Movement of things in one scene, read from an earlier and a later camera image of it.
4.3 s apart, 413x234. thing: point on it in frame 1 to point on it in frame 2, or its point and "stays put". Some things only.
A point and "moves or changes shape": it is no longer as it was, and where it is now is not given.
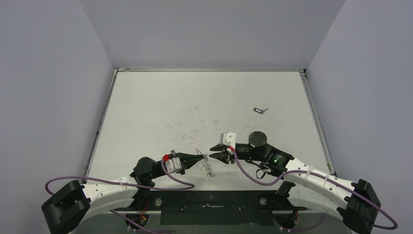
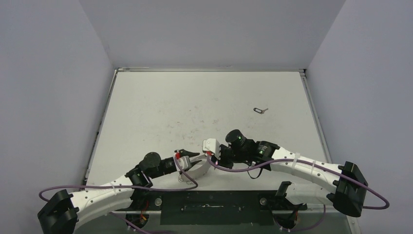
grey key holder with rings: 206,166 moves or changes shape
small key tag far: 259,110 stays put
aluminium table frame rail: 303,73 stays put
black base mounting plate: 214,207 stays put
